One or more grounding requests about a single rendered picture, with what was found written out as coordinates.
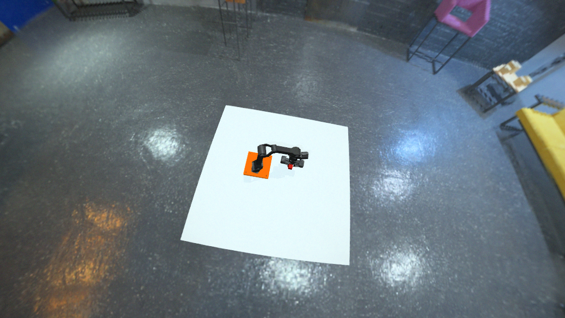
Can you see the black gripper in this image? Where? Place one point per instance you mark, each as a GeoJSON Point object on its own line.
{"type": "Point", "coordinates": [287, 161]}

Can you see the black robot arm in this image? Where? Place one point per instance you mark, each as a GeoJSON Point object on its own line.
{"type": "Point", "coordinates": [294, 153]}

